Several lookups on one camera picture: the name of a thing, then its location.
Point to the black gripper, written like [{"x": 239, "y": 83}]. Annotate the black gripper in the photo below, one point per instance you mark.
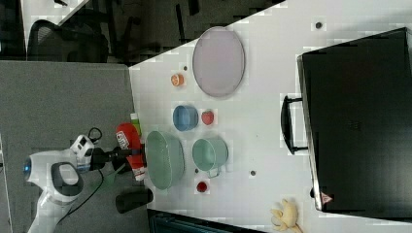
[{"x": 125, "y": 160}]

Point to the red ketchup bottle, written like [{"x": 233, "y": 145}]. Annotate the red ketchup bottle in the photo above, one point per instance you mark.
[{"x": 128, "y": 139}]

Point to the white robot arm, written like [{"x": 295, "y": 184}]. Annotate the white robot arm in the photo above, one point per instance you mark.
[{"x": 58, "y": 173}]

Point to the green oval strainer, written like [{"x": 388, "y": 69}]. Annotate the green oval strainer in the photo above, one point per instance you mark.
[{"x": 165, "y": 159}]

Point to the green white bottle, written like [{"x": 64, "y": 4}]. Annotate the green white bottle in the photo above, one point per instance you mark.
[{"x": 135, "y": 121}]

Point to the blue bowl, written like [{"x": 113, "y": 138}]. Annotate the blue bowl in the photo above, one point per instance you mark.
[{"x": 185, "y": 118}]

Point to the red tomato toy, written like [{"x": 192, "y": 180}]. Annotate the red tomato toy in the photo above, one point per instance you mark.
[{"x": 202, "y": 187}]

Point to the orange slice toy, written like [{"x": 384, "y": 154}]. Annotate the orange slice toy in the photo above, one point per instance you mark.
[{"x": 177, "y": 79}]

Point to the toy strawberry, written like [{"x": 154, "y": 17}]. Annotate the toy strawberry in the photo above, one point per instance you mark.
[{"x": 207, "y": 117}]

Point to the black office chair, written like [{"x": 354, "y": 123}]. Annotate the black office chair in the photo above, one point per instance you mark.
[{"x": 66, "y": 43}]

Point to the lavender round plate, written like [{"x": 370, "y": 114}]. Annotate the lavender round plate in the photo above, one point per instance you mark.
[{"x": 218, "y": 62}]

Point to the peeled banana toy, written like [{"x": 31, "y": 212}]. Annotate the peeled banana toy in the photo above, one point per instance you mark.
[{"x": 286, "y": 219}]

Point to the silver toaster oven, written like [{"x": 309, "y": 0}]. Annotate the silver toaster oven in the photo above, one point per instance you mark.
[{"x": 357, "y": 108}]

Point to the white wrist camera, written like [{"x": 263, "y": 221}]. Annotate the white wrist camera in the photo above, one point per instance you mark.
[{"x": 83, "y": 148}]

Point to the blue metal frame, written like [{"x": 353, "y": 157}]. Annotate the blue metal frame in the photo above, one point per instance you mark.
[{"x": 162, "y": 222}]

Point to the green cup with handle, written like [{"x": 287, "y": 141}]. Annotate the green cup with handle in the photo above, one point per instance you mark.
[{"x": 210, "y": 155}]

